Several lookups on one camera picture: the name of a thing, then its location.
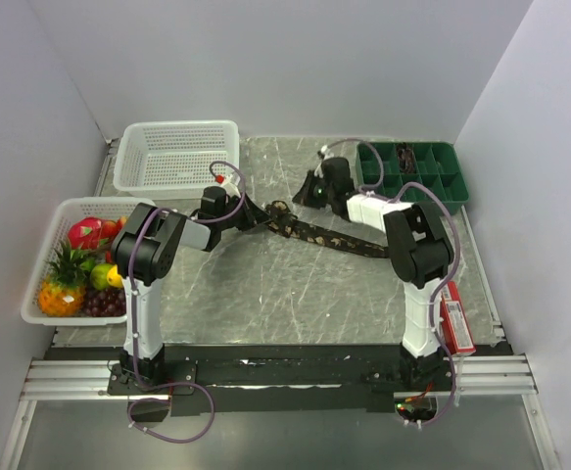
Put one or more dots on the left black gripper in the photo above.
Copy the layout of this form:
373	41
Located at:
254	215

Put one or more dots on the yellow lemon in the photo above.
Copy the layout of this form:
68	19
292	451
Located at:
113	277

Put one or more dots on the pink dragon fruit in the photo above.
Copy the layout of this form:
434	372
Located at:
86	234

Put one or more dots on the white fruit basket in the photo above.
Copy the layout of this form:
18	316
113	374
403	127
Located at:
68	213

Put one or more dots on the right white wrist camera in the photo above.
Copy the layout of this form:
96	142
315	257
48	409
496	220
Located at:
323	154

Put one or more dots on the aluminium rail frame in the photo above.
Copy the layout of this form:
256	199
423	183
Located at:
64	380

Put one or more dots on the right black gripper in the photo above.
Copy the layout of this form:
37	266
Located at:
304	195

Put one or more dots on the purple grapes bunch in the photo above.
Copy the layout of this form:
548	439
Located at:
104	303

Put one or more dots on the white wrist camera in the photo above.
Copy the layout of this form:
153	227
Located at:
230	183
323	154

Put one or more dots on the green lime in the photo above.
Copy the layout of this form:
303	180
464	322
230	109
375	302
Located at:
99	276

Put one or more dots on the rolled brown tie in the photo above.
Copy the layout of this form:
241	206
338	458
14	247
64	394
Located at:
406	158

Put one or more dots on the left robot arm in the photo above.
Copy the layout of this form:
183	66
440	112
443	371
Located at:
144	252

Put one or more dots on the white perforated empty basket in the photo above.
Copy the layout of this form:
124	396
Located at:
169	160

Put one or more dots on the red strawberries cluster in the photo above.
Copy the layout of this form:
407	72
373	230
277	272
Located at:
111	228

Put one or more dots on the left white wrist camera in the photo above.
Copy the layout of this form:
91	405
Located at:
230	183

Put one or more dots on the green compartment organizer tray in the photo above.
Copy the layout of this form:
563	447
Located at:
438	169

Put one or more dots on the dark floral patterned tie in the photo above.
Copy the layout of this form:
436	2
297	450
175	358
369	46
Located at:
283	222

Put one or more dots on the red rectangular box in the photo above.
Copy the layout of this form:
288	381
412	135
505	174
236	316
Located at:
457	334

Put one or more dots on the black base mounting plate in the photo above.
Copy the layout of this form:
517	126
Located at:
247	378

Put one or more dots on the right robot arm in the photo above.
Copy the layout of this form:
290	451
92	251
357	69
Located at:
422	254

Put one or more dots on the pineapple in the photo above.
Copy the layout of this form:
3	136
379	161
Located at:
63	289

